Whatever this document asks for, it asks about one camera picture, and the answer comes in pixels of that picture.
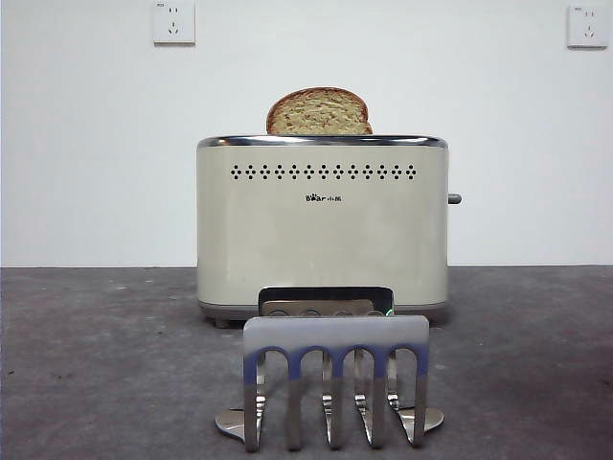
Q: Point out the polished steel toast rack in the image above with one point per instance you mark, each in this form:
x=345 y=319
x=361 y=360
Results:
x=335 y=328

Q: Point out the grey toaster lever knob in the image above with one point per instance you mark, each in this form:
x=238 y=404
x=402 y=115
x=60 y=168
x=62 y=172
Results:
x=455 y=199

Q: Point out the cream steel toaster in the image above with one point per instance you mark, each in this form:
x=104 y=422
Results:
x=287 y=239

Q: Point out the brown bread slice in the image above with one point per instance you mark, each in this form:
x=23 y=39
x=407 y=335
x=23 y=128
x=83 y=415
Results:
x=318 y=112

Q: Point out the white wall socket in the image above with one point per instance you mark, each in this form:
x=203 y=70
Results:
x=587 y=26
x=174 y=24

